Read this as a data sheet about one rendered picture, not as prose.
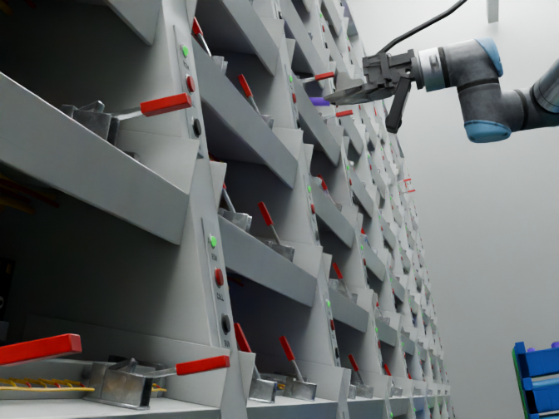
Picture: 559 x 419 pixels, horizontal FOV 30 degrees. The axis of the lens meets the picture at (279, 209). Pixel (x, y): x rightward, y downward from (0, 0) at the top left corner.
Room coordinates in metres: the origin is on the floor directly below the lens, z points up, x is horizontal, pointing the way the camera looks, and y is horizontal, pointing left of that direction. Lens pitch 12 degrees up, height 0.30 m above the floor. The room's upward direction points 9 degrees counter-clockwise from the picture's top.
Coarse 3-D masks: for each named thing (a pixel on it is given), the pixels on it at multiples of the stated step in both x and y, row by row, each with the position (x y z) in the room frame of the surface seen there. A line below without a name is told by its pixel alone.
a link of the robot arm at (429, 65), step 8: (432, 48) 2.12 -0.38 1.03; (424, 56) 2.11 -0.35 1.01; (432, 56) 2.10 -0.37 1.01; (424, 64) 2.10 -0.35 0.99; (432, 64) 2.10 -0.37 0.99; (440, 64) 2.10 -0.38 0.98; (424, 72) 2.11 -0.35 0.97; (432, 72) 2.10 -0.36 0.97; (440, 72) 2.10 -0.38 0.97; (424, 80) 2.11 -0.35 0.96; (432, 80) 2.11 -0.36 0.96; (440, 80) 2.11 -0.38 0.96; (432, 88) 2.13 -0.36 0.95; (440, 88) 2.14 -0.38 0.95
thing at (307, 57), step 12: (288, 0) 1.82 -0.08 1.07; (288, 12) 1.84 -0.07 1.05; (288, 24) 1.86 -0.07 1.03; (300, 24) 1.95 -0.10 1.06; (288, 36) 2.03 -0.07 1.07; (300, 36) 1.97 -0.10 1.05; (312, 36) 2.11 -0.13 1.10; (300, 48) 2.00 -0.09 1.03; (312, 48) 2.09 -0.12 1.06; (324, 48) 2.28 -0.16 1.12; (300, 60) 2.19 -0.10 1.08; (312, 60) 2.11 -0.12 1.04; (324, 60) 2.28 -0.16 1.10; (312, 72) 2.16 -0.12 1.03; (324, 72) 2.26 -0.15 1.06
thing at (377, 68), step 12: (372, 60) 2.13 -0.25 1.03; (384, 60) 2.12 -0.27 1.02; (396, 60) 2.14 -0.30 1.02; (408, 60) 2.13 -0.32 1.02; (372, 72) 2.13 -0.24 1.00; (384, 72) 2.13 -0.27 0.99; (396, 72) 2.14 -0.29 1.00; (384, 84) 2.13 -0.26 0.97; (396, 84) 2.14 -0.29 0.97; (420, 84) 2.13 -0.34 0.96; (372, 96) 2.17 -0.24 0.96; (384, 96) 2.18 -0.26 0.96
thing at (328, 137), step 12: (288, 48) 1.68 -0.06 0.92; (300, 96) 1.80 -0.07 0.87; (300, 108) 1.81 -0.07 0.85; (312, 108) 1.91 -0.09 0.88; (300, 120) 2.01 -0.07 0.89; (312, 120) 1.93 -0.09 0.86; (312, 132) 1.96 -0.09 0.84; (324, 132) 2.07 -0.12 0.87; (336, 132) 2.28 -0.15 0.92; (312, 144) 2.23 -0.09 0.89; (324, 144) 2.09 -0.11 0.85; (336, 144) 2.22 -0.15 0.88; (336, 156) 2.25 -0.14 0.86
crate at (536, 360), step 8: (520, 344) 2.35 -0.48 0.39; (520, 352) 2.35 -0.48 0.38; (528, 352) 2.35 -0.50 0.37; (536, 352) 2.35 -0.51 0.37; (544, 352) 2.34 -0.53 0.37; (552, 352) 2.34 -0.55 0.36; (520, 360) 2.35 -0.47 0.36; (528, 360) 2.35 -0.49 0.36; (536, 360) 2.35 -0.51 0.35; (544, 360) 2.35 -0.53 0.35; (552, 360) 2.34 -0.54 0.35; (520, 368) 2.36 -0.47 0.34; (528, 368) 2.35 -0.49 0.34; (536, 368) 2.35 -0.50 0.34; (544, 368) 2.35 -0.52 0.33; (552, 368) 2.34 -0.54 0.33; (520, 376) 2.47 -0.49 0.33; (528, 376) 2.35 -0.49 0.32; (536, 376) 2.35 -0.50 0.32
